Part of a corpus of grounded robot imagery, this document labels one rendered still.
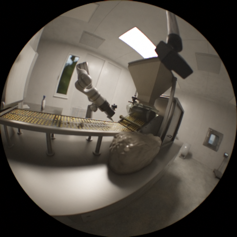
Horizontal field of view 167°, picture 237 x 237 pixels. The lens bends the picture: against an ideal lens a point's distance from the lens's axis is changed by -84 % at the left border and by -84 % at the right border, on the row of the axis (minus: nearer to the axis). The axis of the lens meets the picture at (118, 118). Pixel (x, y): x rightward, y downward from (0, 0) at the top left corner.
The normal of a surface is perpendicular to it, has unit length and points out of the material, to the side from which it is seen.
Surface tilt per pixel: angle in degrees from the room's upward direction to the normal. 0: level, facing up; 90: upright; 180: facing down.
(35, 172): 0
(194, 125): 90
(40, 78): 90
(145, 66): 118
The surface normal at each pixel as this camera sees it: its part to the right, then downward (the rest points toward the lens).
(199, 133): -0.78, -0.12
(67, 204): 0.28, -0.95
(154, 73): -0.82, 0.33
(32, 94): 0.56, 0.30
